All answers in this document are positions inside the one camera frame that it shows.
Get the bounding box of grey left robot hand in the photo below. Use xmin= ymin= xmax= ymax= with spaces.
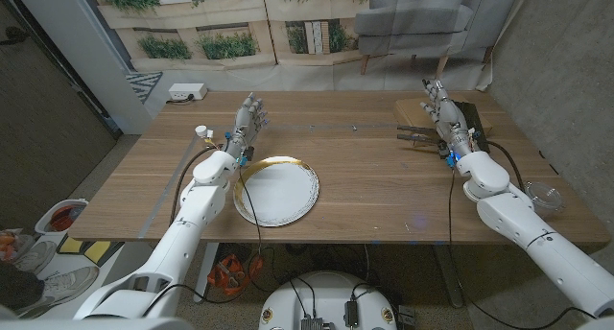
xmin=224 ymin=91 xmax=271 ymax=167

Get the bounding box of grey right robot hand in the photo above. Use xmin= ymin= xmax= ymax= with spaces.
xmin=419 ymin=78 xmax=481 ymax=168

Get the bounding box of white gold-rimmed paper plate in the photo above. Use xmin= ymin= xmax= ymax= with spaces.
xmin=232 ymin=155 xmax=321 ymax=228

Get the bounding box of clear glass cup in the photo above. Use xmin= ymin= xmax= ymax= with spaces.
xmin=525 ymin=179 xmax=566 ymax=214

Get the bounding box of brown cardboard box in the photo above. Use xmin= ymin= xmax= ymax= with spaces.
xmin=392 ymin=97 xmax=494 ymax=137

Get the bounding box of white power strip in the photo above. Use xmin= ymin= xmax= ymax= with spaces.
xmin=168 ymin=82 xmax=209 ymax=103

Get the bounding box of printed room backdrop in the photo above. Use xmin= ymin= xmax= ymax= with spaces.
xmin=85 ymin=0 xmax=529 ymax=92

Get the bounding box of orange tool under table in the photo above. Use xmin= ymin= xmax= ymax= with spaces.
xmin=206 ymin=252 xmax=264 ymax=295

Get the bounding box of white table leg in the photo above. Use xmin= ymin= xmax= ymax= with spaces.
xmin=193 ymin=243 xmax=221 ymax=303

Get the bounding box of grey table leg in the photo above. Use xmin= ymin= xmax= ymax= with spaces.
xmin=433 ymin=243 xmax=465 ymax=309

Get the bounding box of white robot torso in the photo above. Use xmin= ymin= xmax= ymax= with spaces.
xmin=258 ymin=271 xmax=398 ymax=330

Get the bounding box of black floor power adapter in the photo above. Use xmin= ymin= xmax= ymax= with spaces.
xmin=397 ymin=304 xmax=417 ymax=327

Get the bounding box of yellow black floor mat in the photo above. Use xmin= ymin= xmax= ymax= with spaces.
xmin=56 ymin=234 xmax=125 ymax=268

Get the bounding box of black adapter on torso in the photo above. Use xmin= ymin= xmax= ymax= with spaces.
xmin=343 ymin=299 xmax=360 ymax=329

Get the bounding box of white bin with red contents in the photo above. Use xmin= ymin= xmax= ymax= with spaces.
xmin=35 ymin=198 xmax=90 ymax=236

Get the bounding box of white sneaker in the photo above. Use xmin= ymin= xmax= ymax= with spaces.
xmin=13 ymin=240 xmax=58 ymax=273
xmin=18 ymin=266 xmax=101 ymax=317

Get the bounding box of orange bag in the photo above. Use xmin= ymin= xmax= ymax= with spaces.
xmin=0 ymin=229 xmax=23 ymax=264

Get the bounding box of black trouser leg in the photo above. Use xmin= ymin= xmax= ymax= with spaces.
xmin=0 ymin=260 xmax=45 ymax=312

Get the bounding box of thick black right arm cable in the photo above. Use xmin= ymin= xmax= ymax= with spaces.
xmin=484 ymin=139 xmax=527 ymax=193

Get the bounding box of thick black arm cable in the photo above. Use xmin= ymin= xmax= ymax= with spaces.
xmin=484 ymin=139 xmax=527 ymax=193
xmin=169 ymin=145 xmax=221 ymax=225

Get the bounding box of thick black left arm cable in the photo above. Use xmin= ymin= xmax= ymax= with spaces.
xmin=169 ymin=145 xmax=221 ymax=225

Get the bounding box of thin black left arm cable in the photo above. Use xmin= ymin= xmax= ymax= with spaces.
xmin=141 ymin=167 xmax=265 ymax=318

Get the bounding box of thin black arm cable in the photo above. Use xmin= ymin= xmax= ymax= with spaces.
xmin=447 ymin=167 xmax=599 ymax=330
xmin=141 ymin=167 xmax=265 ymax=318

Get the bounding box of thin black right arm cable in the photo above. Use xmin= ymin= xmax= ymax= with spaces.
xmin=447 ymin=167 xmax=599 ymax=330

